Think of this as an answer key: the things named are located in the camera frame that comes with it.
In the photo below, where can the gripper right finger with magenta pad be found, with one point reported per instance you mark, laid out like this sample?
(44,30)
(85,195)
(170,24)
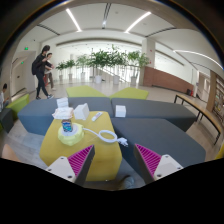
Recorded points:
(154,166)

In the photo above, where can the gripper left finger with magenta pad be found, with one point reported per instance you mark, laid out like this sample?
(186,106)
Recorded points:
(75,167)

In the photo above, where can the grey ottoman right front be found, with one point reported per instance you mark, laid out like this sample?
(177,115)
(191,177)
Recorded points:
(160,136)

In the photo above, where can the grey ottoman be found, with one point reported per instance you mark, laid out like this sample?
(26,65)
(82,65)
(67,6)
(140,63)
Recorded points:
(160,136)
(175,113)
(36,116)

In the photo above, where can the yellow ottoman seat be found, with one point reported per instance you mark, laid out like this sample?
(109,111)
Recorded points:
(107,159)

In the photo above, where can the small can with blue label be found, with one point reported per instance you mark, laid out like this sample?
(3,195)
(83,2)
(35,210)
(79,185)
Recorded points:
(67,125)

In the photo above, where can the white remote control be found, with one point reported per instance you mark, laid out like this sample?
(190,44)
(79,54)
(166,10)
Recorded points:
(96,116)

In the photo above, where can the white square box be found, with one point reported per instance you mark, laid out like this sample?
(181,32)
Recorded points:
(81,112)

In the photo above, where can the white tissue pack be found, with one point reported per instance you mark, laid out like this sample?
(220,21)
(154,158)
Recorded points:
(63,110)

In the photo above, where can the grey ottoman right rear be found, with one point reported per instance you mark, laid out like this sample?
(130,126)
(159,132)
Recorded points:
(175,113)

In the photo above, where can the small white cube box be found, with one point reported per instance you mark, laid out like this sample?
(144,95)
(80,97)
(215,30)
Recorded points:
(120,111)

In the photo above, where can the grey ottoman left rear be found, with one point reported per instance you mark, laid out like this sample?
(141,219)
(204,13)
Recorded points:
(36,116)

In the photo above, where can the long wooden bench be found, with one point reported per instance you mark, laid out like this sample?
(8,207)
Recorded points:
(201,113)

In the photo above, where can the green ottoman rear right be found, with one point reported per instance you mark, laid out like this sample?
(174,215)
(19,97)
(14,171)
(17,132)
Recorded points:
(130,93)

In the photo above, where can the green ottoman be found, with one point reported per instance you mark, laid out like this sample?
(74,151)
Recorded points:
(83,91)
(130,93)

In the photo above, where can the green ottoman rear left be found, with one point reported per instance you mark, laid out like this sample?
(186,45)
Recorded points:
(83,91)

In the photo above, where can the green seat far left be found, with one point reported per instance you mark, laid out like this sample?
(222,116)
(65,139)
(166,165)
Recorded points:
(17,105)

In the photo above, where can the dark grey seat far left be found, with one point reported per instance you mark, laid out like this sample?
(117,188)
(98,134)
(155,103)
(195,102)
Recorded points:
(6,119)

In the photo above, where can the wooden shelf far right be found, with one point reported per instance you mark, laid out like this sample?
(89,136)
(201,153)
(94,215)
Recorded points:
(215,102)

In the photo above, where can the person in light top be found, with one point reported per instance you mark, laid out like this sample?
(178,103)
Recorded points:
(48,72)

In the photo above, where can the seated person far left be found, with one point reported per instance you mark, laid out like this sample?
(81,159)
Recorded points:
(3,100)

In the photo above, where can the person in black clothes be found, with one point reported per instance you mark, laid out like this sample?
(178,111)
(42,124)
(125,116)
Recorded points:
(38,68)

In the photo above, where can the potted plant row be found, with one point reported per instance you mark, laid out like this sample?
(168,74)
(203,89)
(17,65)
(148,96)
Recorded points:
(113,58)

